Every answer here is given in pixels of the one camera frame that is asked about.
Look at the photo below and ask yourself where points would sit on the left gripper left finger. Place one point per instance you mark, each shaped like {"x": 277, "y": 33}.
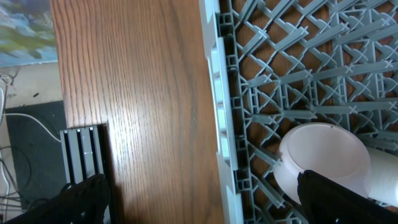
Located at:
{"x": 85, "y": 202}

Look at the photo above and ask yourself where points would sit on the colourful floor mat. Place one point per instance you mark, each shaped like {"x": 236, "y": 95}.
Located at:
{"x": 27, "y": 33}

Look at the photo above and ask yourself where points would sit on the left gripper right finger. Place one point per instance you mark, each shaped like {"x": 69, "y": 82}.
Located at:
{"x": 325, "y": 201}

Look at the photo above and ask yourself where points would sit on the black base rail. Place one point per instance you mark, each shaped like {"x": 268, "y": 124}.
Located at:
{"x": 84, "y": 154}

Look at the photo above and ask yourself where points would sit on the black floor mat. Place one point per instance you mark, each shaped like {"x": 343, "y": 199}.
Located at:
{"x": 37, "y": 154}

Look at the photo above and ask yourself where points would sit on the grey plastic dish rack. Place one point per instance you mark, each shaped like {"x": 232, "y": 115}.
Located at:
{"x": 275, "y": 65}

